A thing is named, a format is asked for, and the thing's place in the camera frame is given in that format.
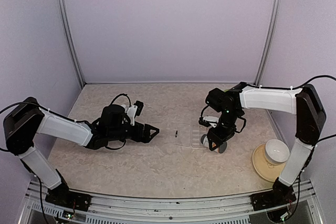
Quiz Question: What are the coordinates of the front aluminium rail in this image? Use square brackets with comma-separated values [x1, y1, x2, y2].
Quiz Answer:
[19, 180, 326, 223]

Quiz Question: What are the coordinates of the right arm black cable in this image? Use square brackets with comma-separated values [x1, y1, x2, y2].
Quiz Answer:
[288, 75, 336, 93]

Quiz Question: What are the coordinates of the clear plastic pill organizer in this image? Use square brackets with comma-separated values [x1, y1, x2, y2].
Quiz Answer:
[175, 123, 207, 148]

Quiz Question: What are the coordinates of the right aluminium frame post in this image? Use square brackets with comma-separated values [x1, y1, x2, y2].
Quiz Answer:
[254, 0, 281, 86]

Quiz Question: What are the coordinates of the beige plate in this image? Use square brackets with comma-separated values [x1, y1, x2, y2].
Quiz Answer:
[252, 144, 286, 183]

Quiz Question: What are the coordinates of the left aluminium frame post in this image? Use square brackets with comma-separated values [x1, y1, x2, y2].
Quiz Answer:
[57, 0, 86, 89]

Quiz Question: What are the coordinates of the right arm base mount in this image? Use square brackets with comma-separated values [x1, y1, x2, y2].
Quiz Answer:
[250, 179, 297, 211]

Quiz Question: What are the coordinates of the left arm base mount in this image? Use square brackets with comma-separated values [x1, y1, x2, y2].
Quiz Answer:
[45, 185, 92, 211]

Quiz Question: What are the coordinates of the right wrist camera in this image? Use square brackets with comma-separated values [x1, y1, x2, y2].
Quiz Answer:
[198, 116, 219, 128]

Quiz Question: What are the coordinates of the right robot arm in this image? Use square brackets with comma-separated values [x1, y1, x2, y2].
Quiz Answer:
[199, 82, 327, 205]

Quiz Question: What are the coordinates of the white bowl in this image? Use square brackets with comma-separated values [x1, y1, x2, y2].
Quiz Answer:
[265, 139, 290, 165]

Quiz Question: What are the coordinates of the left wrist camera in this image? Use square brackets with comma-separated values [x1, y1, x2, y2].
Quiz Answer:
[126, 101, 144, 126]

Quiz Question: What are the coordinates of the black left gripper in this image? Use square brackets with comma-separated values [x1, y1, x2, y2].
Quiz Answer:
[108, 121, 160, 143]

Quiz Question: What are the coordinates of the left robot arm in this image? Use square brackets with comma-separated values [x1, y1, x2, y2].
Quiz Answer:
[3, 97, 160, 206]

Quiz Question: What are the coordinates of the aluminium frame post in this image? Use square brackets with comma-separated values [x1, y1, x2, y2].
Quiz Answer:
[57, 0, 86, 89]
[254, 0, 281, 86]

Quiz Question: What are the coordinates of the orange grey-capped pill bottle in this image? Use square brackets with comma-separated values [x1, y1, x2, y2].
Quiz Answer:
[200, 134, 227, 154]

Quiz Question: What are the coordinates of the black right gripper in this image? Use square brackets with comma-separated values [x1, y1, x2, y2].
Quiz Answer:
[207, 108, 241, 150]

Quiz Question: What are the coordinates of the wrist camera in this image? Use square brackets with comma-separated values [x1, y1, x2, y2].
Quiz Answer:
[126, 101, 144, 126]
[198, 116, 219, 128]

